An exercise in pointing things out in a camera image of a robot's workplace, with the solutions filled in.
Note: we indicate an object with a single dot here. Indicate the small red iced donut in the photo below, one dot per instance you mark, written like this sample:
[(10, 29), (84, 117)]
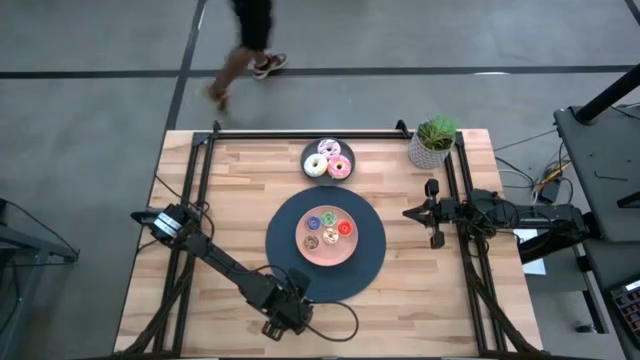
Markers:
[(340, 228)]

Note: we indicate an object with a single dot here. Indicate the grey metal stand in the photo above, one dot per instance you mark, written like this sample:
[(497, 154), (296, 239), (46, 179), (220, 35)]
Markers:
[(40, 247)]

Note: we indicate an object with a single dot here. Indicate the large cream white donut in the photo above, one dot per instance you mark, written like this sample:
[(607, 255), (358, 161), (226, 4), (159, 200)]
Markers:
[(308, 166)]

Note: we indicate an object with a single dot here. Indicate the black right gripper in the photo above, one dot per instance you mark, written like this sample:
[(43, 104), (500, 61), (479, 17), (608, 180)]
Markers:
[(442, 210)]

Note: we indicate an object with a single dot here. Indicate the dark grey plate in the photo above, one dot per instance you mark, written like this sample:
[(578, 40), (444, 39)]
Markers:
[(311, 146)]

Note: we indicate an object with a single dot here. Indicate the black crossbar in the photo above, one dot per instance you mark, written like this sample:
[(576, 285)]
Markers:
[(555, 245)]

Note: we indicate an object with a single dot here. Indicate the small white iced donut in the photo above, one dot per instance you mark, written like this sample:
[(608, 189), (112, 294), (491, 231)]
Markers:
[(325, 236)]

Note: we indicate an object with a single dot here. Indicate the pink plate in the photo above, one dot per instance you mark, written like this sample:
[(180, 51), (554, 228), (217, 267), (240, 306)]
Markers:
[(330, 255)]

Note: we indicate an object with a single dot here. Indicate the black aluminium table frame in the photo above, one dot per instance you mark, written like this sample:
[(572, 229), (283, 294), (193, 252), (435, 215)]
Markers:
[(300, 134)]

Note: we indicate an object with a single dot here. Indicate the large lilac donut chocolate drizzle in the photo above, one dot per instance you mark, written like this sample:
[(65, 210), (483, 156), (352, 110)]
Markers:
[(322, 150)]

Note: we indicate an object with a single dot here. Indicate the small blue donut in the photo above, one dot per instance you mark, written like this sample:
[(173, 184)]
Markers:
[(309, 223)]

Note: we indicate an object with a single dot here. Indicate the black slanted pole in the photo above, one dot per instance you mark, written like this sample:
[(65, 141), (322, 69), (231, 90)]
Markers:
[(607, 92)]

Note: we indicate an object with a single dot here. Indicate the large pink donut white drizzle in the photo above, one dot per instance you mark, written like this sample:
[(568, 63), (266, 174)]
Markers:
[(332, 172)]

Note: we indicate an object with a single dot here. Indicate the small chocolate donut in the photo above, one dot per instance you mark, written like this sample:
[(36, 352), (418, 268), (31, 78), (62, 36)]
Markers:
[(306, 243)]

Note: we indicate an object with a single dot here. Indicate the small green donut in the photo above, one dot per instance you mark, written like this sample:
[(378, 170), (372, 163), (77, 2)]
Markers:
[(324, 219)]

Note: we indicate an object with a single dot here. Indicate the dark grey workstation table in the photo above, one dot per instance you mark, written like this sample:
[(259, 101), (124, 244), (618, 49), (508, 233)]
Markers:
[(600, 165)]

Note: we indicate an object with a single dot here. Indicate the potted plant patterned white pot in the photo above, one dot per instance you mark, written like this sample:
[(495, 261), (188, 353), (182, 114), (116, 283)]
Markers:
[(425, 155)]

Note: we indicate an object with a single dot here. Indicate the person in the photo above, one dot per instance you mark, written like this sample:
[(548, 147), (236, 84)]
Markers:
[(252, 25)]

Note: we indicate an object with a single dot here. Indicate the black power adapter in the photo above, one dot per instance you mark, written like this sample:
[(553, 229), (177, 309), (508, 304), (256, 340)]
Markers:
[(552, 191)]

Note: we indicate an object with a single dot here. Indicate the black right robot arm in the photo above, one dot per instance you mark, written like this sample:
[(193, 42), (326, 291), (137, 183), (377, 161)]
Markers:
[(540, 216)]

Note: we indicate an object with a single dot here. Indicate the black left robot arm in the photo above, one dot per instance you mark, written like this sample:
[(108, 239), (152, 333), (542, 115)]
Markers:
[(220, 260)]

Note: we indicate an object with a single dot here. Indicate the white paper sheet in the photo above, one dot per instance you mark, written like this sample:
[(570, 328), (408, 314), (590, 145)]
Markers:
[(535, 265)]

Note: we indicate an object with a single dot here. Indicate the keyboard with blue keys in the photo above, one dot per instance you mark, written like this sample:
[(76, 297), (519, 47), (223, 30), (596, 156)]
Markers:
[(631, 307)]

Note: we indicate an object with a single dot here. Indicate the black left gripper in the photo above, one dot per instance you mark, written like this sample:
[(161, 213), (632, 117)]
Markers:
[(290, 310)]

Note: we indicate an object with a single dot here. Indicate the dark round woven placemat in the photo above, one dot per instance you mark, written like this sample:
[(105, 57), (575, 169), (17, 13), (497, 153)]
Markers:
[(280, 235)]

